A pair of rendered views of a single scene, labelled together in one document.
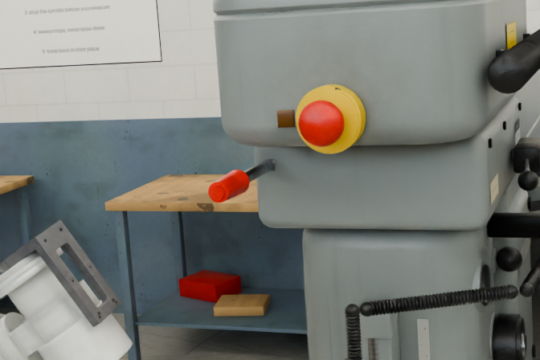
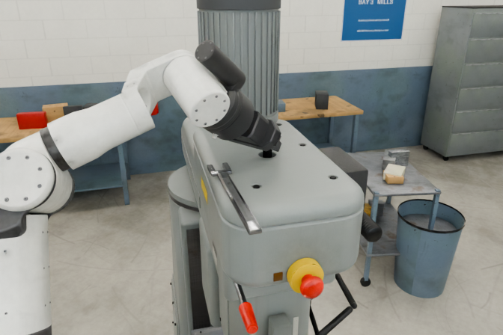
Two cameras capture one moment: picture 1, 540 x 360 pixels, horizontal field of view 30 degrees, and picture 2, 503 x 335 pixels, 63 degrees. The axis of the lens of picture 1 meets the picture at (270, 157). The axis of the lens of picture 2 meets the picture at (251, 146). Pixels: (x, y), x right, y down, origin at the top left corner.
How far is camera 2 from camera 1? 0.68 m
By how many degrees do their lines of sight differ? 35
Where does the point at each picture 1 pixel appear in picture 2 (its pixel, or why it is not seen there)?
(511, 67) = (376, 232)
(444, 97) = (353, 253)
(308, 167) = not seen: hidden behind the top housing
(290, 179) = not seen: hidden behind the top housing
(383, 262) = (280, 298)
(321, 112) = (316, 285)
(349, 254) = (263, 298)
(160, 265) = not seen: outside the picture
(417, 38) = (348, 232)
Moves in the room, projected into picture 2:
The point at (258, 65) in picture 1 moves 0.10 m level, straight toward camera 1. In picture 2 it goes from (264, 253) to (306, 288)
